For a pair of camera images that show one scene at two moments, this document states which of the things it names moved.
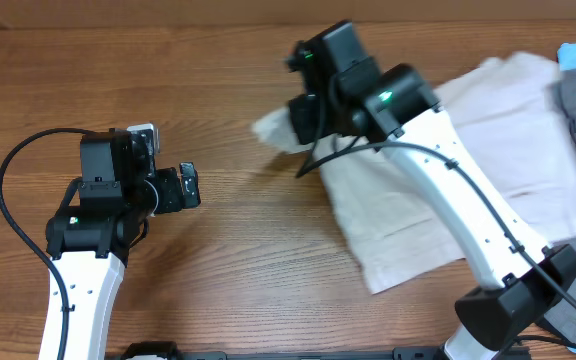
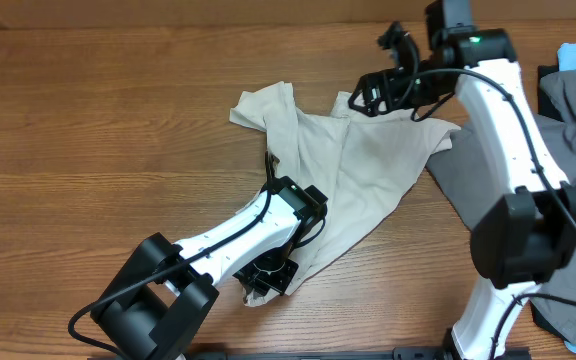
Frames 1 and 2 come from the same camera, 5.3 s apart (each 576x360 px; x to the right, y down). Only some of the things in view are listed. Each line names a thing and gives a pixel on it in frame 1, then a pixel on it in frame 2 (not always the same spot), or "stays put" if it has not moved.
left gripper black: [172, 198] → [280, 280]
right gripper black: [300, 107] → [386, 82]
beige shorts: [514, 112] → [354, 166]
